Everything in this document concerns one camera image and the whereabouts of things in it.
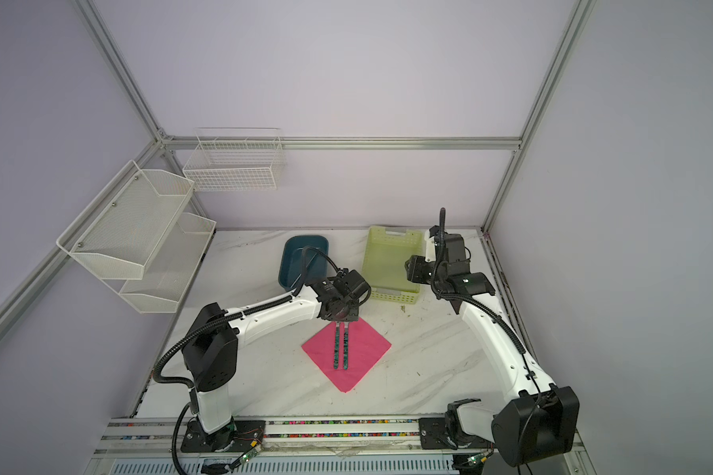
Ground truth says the fork with teal handle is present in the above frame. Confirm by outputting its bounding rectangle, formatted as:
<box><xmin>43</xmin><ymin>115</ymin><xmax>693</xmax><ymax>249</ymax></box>
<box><xmin>342</xmin><ymin>322</ymin><xmax>350</xmax><ymax>370</ymax></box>

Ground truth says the spoon with teal handle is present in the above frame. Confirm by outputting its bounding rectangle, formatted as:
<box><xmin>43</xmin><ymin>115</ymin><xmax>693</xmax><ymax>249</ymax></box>
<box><xmin>333</xmin><ymin>322</ymin><xmax>341</xmax><ymax>369</ymax></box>

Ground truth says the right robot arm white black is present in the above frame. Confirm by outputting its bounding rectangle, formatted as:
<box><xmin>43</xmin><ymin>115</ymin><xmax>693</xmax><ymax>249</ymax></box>
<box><xmin>405</xmin><ymin>225</ymin><xmax>580</xmax><ymax>467</ymax></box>

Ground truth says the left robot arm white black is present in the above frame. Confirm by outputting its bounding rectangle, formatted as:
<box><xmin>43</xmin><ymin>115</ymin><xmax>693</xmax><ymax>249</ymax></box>
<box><xmin>180</xmin><ymin>269</ymin><xmax>372</xmax><ymax>451</ymax></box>

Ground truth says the pink paper napkin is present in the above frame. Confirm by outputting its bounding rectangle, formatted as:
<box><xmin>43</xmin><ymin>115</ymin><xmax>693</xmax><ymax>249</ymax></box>
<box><xmin>302</xmin><ymin>319</ymin><xmax>391</xmax><ymax>393</ymax></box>

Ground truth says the dark teal plastic tub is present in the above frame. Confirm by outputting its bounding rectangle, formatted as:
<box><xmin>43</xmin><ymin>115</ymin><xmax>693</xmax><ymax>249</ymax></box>
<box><xmin>278</xmin><ymin>235</ymin><xmax>330</xmax><ymax>291</ymax></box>

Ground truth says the light green perforated basket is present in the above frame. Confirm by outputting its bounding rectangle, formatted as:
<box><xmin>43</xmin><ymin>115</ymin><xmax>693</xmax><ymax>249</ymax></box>
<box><xmin>360</xmin><ymin>226</ymin><xmax>425</xmax><ymax>305</ymax></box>

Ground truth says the white mesh two-tier shelf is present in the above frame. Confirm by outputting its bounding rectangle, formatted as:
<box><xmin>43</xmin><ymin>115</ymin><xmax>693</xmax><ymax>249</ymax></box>
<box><xmin>57</xmin><ymin>161</ymin><xmax>216</xmax><ymax>314</ymax></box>

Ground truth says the white wire wall basket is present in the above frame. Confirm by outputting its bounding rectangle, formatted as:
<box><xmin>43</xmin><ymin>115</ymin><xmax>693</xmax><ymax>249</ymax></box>
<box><xmin>182</xmin><ymin>128</ymin><xmax>286</xmax><ymax>192</ymax></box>

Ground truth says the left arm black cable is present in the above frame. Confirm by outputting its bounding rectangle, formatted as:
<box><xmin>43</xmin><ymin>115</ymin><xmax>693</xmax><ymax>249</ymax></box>
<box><xmin>151</xmin><ymin>245</ymin><xmax>343</xmax><ymax>475</ymax></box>

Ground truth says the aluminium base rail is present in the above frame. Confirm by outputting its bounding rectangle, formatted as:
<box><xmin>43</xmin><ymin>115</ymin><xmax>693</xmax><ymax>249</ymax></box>
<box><xmin>91</xmin><ymin>412</ymin><xmax>586</xmax><ymax>461</ymax></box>

